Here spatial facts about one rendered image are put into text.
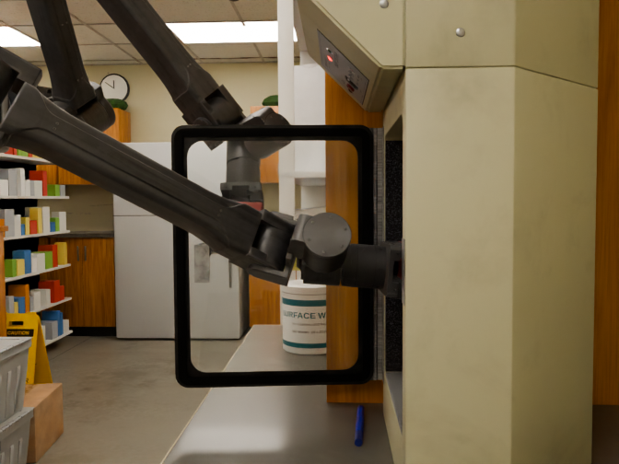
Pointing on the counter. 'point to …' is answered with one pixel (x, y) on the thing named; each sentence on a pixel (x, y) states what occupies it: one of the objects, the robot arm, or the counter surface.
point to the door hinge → (379, 245)
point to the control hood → (360, 40)
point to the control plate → (340, 66)
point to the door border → (358, 243)
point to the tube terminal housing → (496, 231)
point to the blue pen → (359, 426)
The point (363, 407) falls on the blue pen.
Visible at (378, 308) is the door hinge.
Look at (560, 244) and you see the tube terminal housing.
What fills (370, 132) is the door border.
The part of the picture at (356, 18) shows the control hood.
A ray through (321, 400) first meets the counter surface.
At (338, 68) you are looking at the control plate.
